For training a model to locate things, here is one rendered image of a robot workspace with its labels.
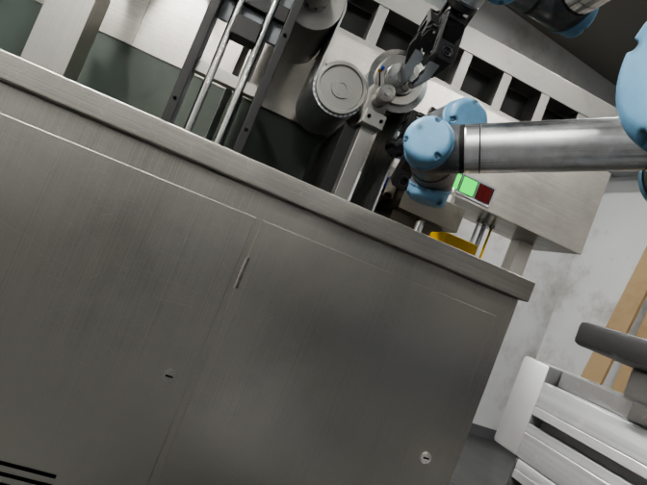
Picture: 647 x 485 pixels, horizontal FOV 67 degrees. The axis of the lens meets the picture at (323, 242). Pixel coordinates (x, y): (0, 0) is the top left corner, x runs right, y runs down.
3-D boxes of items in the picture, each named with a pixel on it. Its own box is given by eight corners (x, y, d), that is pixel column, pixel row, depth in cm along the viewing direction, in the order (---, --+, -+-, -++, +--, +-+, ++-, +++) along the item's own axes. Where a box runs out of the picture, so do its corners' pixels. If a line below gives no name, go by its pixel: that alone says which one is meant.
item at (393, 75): (409, 57, 113) (421, 88, 114) (405, 60, 115) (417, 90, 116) (381, 68, 112) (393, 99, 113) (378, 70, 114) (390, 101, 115)
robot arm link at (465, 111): (441, 132, 83) (459, 86, 83) (415, 141, 93) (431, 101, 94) (479, 151, 84) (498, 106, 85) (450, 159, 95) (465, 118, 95)
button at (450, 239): (442, 243, 90) (447, 231, 90) (426, 242, 97) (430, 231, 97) (474, 257, 92) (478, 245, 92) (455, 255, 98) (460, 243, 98)
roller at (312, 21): (274, 11, 109) (297, -46, 109) (263, 49, 133) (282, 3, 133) (331, 40, 112) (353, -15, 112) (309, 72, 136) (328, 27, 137)
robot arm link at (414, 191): (398, 185, 83) (421, 125, 83) (405, 200, 93) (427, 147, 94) (442, 199, 80) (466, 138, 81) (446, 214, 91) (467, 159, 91)
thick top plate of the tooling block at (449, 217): (398, 207, 112) (407, 182, 112) (349, 210, 151) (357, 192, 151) (456, 233, 116) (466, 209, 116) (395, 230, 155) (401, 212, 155)
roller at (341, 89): (308, 99, 110) (327, 51, 111) (290, 122, 135) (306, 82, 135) (355, 122, 113) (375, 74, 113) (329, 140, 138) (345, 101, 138)
